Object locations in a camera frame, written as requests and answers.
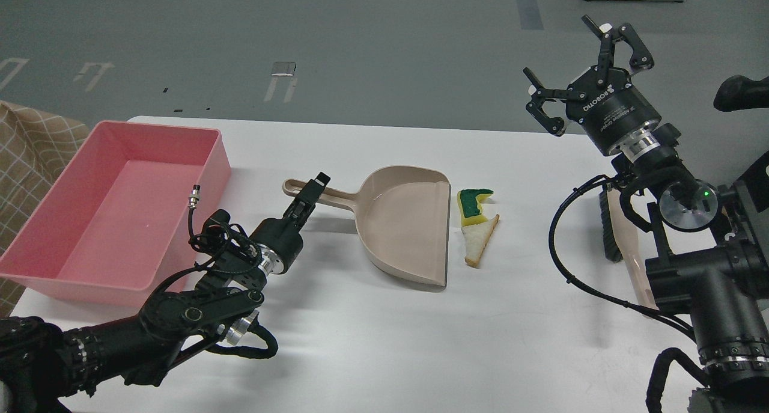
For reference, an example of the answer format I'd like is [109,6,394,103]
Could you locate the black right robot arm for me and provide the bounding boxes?
[523,15,767,412]

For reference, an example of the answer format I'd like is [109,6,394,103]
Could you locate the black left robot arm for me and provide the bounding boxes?
[2,173,330,412]

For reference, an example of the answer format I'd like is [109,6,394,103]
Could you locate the beige brush black bristles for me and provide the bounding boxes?
[598,185,658,311]

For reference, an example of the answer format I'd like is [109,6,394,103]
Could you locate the triangular toast slice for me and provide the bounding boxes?
[461,214,500,268]

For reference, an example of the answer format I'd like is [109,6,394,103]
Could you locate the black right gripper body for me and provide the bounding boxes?
[568,67,661,156]

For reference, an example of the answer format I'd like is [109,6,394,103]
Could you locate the black object at right edge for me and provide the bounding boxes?
[713,75,768,112]

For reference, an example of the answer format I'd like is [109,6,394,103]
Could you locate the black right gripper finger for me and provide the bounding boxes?
[523,67,589,138]
[581,14,655,86]

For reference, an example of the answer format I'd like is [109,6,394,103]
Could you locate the brown checkered cloth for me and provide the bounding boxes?
[0,100,91,317]

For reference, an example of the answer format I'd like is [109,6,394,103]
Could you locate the yellow green sponge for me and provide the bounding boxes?
[457,188,494,227]

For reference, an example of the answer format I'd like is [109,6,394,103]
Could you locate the beige plastic dustpan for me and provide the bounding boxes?
[317,165,451,288]

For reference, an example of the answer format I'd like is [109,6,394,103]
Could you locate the pink plastic bin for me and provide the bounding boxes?
[1,121,231,308]

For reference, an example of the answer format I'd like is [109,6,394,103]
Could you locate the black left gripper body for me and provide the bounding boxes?
[250,218,304,274]

